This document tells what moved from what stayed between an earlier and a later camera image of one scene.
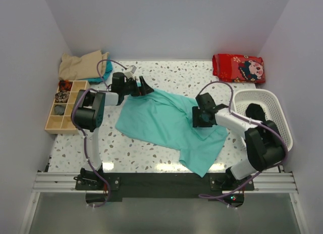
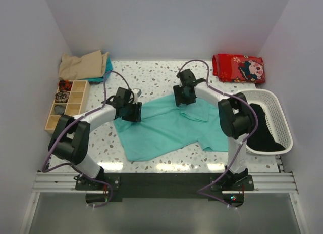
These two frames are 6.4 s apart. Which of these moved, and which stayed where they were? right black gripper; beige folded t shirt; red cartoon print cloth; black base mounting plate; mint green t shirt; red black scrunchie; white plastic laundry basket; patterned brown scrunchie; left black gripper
Moved: right black gripper; left black gripper; mint green t shirt
Stayed: patterned brown scrunchie; red cartoon print cloth; white plastic laundry basket; beige folded t shirt; red black scrunchie; black base mounting plate
